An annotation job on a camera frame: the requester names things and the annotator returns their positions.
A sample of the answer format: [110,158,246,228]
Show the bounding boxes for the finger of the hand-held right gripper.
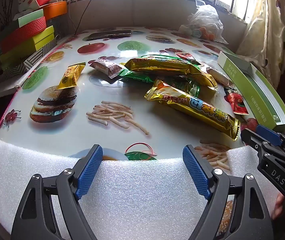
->
[240,128,267,153]
[256,124,285,157]

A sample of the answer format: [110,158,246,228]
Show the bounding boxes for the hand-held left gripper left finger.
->
[10,144,104,240]

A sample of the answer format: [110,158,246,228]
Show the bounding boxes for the green cookie packet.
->
[173,76,200,98]
[117,70,155,83]

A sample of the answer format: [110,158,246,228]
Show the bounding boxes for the light green box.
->
[17,9,44,28]

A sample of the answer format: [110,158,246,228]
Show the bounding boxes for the white foam sheet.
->
[0,135,285,240]

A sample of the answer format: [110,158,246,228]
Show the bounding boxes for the red rubber band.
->
[125,142,158,161]

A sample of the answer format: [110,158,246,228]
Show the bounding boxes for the yellow green box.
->
[0,25,55,63]

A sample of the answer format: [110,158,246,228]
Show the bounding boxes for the clear plastic bag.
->
[179,0,229,44]

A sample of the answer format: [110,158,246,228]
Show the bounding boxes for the red textured box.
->
[0,16,47,54]

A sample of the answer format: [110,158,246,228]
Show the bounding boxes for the white brown nougat packet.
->
[88,59,126,79]

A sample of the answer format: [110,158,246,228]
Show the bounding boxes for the food print tablecloth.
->
[0,26,285,170]

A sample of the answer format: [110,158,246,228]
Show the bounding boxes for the red black candy packet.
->
[175,52,195,61]
[224,86,249,115]

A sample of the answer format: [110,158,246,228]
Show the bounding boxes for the thin black cable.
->
[75,0,95,34]

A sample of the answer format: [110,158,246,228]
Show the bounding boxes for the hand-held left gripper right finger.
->
[182,144,274,240]

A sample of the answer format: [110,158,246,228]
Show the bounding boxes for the long gold snack bar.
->
[124,56,218,89]

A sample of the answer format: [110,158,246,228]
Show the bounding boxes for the person's right hand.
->
[274,192,285,214]

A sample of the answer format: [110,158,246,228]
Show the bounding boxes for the yellow snack packet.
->
[55,62,86,90]

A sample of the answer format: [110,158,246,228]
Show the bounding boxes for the black smartphone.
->
[86,29,132,41]

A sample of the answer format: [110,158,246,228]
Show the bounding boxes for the beige patterned curtain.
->
[238,0,285,90]

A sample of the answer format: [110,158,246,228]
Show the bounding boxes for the orange box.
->
[42,1,68,20]

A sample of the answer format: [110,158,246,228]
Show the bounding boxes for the white red packet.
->
[203,65,230,87]

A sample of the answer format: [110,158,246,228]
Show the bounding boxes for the gold snack bar blue letters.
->
[145,79,240,140]

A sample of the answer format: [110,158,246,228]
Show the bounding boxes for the green cardboard box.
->
[217,51,285,132]

